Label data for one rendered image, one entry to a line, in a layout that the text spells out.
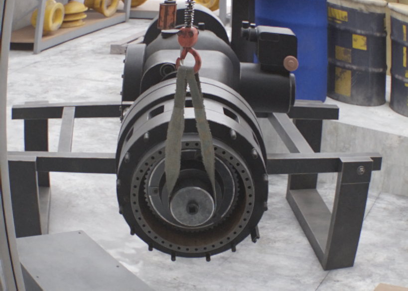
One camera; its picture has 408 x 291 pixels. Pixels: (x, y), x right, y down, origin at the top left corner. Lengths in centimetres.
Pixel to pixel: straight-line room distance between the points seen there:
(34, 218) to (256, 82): 137
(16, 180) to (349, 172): 168
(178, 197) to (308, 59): 294
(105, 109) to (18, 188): 113
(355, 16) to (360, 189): 200
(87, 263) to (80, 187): 293
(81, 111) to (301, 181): 143
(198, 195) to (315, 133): 237
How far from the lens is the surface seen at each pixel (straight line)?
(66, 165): 378
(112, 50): 921
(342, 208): 398
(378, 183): 533
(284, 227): 469
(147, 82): 324
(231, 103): 297
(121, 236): 445
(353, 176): 393
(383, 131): 522
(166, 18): 277
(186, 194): 266
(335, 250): 409
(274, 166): 387
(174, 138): 262
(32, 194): 378
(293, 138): 419
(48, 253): 229
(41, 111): 468
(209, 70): 364
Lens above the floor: 186
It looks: 18 degrees down
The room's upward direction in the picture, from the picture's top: 3 degrees clockwise
